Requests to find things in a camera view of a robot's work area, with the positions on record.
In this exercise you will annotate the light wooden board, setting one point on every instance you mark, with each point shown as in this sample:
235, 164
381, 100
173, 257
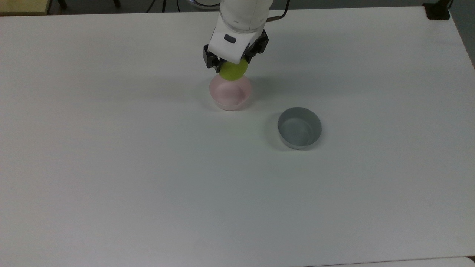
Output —
24, 6

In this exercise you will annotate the green-yellow pear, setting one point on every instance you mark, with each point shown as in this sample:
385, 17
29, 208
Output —
233, 71

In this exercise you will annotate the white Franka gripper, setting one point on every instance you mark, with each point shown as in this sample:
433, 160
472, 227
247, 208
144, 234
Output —
232, 42

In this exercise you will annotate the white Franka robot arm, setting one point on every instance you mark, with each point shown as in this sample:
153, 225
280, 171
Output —
243, 13

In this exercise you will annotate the pink plastic bowl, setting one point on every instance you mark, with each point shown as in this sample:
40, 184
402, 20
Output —
230, 94

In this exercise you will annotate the grey plastic bowl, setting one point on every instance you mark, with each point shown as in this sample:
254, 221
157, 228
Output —
300, 128

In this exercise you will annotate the black furniture leg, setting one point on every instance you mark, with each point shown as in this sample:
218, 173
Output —
117, 3
62, 3

